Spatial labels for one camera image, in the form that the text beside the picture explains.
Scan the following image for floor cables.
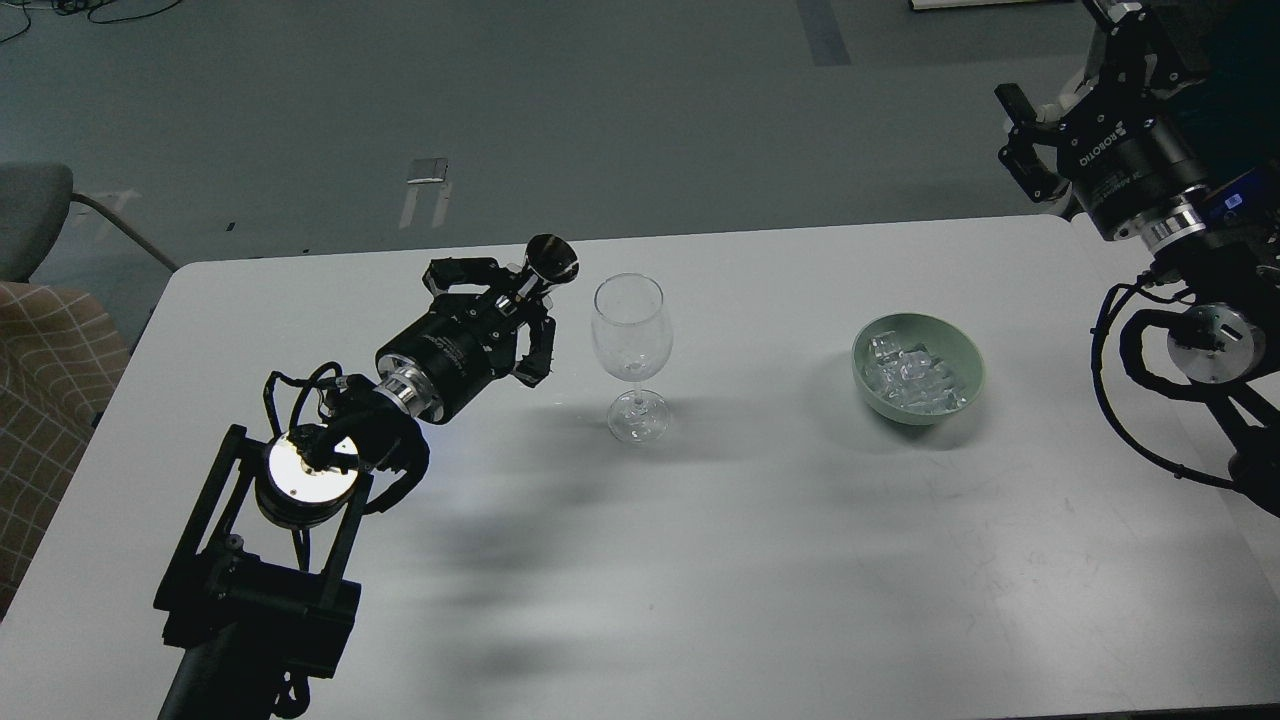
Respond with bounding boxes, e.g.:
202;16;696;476
0;0;186;44

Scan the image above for beige checked cushion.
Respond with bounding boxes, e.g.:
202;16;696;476
1;281;131;614

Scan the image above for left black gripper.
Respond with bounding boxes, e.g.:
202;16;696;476
375;258;556;425

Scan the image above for seated person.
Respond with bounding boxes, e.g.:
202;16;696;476
1160;1;1279;190

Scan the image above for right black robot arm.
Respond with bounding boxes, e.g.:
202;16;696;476
995;1;1279;514

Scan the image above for grey chair left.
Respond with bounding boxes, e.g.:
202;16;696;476
1;161;179;283

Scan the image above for ice cubes pile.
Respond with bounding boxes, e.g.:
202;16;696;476
861;331;972;416

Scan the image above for steel jigger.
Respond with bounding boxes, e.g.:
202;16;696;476
500;233;580;304

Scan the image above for clear wine glass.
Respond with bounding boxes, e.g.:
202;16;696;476
591;273;675;445

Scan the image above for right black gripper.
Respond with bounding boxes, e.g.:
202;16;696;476
995;1;1210;241

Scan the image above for floor metal plate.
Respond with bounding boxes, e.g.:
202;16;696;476
404;158;449;186

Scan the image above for green bowl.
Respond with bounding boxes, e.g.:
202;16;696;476
850;313;986;427

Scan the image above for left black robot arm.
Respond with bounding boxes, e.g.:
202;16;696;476
154;234;579;719

